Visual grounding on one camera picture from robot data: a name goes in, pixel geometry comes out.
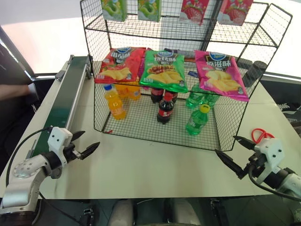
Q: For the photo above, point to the person's bare forearm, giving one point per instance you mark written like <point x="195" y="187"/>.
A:
<point x="13" y="91"/>

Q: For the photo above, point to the grey rounded shape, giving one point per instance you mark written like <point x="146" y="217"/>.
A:
<point x="122" y="213"/>
<point x="184" y="212"/>

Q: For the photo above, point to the black printed mat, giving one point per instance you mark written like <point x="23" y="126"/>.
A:
<point x="284" y="108"/>

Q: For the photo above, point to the green apple juice carton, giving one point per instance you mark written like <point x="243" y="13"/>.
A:
<point x="114" y="9"/>
<point x="149" y="9"/>

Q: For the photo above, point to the orange soda bottle blue cap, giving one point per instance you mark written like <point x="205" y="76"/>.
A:
<point x="115" y="104"/>

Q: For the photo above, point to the green potato chips bag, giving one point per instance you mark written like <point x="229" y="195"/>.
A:
<point x="163" y="70"/>

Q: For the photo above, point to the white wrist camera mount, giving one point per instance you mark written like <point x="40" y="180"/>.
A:
<point x="270" y="150"/>
<point x="57" y="141"/>

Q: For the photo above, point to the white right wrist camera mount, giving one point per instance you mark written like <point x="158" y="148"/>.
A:
<point x="270" y="150"/>

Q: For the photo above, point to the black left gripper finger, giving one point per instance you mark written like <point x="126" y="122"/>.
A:
<point x="77" y="135"/>
<point x="90" y="149"/>

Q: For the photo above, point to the red strawberry milk carton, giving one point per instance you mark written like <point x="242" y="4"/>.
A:
<point x="234" y="10"/>
<point x="193" y="11"/>

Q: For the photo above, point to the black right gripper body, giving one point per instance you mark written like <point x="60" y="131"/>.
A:
<point x="255" y="163"/>

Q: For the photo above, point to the green soda bottle yellow cap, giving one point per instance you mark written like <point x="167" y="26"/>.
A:
<point x="197" y="120"/>

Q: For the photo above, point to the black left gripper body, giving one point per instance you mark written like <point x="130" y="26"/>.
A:
<point x="70" y="151"/>

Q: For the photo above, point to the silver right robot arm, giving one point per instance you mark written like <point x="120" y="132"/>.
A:
<point x="290" y="182"/>

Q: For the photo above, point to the small blue packet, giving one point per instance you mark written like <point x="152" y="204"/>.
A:
<point x="193" y="73"/>

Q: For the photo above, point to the cola bottle red cap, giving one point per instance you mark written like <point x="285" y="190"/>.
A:
<point x="165" y="110"/>

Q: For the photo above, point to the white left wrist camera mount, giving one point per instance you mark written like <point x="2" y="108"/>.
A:
<point x="57" y="141"/>

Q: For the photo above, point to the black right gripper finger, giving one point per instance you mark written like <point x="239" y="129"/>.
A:
<point x="231" y="164"/>
<point x="245" y="142"/>

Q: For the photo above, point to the dark flat panel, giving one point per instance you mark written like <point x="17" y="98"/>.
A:
<point x="14" y="63"/>

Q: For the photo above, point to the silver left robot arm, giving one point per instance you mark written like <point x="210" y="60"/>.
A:
<point x="26" y="174"/>

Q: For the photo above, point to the red potato chips bag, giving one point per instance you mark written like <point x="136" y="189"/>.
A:
<point x="120" y="67"/>

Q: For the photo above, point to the pink potato chips bag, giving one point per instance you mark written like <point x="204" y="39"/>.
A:
<point x="219" y="75"/>

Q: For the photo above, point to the black cylinder container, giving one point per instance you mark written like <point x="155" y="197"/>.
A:
<point x="244" y="64"/>
<point x="255" y="73"/>

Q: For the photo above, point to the green conveyor belt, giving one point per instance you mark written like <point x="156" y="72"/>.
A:
<point x="63" y="99"/>

